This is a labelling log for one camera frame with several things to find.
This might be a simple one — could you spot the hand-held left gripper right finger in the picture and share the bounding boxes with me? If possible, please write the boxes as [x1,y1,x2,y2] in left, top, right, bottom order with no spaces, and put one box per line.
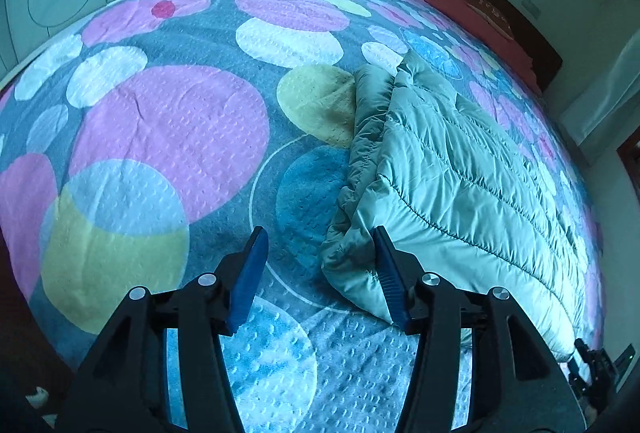
[372,225,587,433]

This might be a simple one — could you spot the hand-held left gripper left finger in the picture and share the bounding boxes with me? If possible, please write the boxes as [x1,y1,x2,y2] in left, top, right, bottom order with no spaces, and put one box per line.
[56,226,270,433]

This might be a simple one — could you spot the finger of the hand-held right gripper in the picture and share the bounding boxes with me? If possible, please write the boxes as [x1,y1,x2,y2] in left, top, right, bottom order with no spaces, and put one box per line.
[574,338,619,390]

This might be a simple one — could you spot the green quilted puffer jacket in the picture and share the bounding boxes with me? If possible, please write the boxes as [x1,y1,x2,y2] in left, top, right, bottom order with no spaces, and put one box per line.
[320,50,588,361]

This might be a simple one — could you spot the circle-patterned bedspread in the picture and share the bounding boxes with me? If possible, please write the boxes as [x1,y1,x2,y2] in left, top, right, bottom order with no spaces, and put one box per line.
[0,0,608,433]

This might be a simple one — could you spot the pale green curtain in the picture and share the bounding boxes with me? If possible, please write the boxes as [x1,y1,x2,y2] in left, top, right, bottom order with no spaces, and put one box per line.
[557,30,640,164]

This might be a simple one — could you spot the dark wooden headboard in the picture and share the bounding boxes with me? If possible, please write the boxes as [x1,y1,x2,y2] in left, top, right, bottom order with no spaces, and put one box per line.
[392,0,563,89]

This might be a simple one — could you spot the red pillow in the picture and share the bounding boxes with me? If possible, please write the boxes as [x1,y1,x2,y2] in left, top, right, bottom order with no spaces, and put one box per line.
[412,0,543,94]

